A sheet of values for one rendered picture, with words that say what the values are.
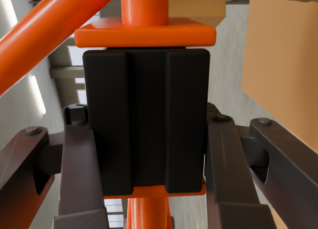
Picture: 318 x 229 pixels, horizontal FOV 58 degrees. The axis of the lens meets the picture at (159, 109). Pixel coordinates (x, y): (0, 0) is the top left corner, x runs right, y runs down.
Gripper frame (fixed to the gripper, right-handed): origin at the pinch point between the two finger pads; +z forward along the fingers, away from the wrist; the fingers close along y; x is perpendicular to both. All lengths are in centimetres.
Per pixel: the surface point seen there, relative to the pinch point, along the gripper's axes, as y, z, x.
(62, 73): -236, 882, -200
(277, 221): 54, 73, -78
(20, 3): -278, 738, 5
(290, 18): 12.9, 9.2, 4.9
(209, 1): 39, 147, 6
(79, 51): -177, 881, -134
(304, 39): 12.8, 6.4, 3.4
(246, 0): 70, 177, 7
